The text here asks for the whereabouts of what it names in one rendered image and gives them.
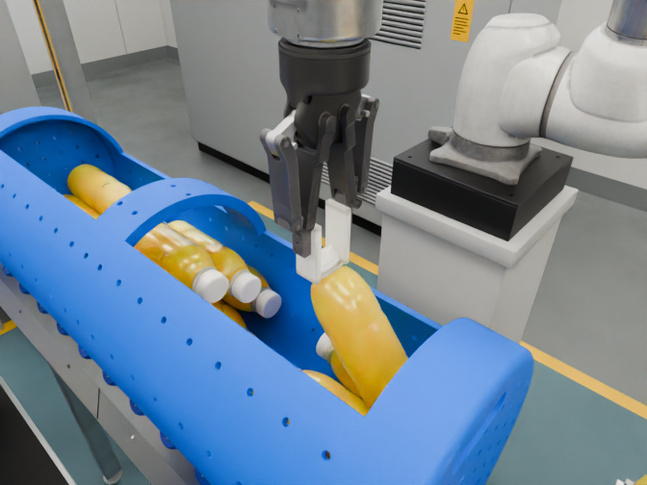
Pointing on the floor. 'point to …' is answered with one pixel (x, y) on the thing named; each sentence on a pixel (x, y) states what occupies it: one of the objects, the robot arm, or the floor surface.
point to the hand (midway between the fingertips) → (323, 242)
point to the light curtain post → (64, 57)
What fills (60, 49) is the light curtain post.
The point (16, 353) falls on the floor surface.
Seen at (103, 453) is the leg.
